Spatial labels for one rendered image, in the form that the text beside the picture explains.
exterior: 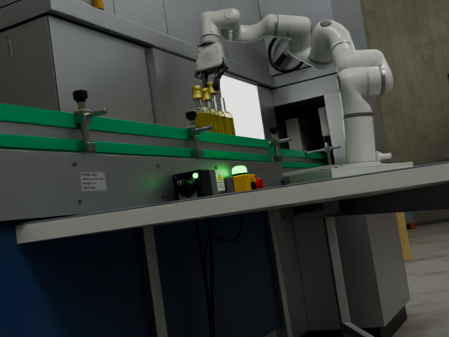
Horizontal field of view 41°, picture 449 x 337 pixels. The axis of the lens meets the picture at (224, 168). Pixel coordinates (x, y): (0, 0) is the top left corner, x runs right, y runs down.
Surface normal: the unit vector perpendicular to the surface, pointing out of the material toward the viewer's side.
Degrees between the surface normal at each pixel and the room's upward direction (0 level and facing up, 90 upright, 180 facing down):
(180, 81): 90
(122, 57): 90
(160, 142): 90
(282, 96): 90
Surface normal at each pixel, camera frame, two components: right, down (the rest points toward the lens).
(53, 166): 0.88, -0.17
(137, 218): 0.06, -0.10
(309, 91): -0.45, -0.01
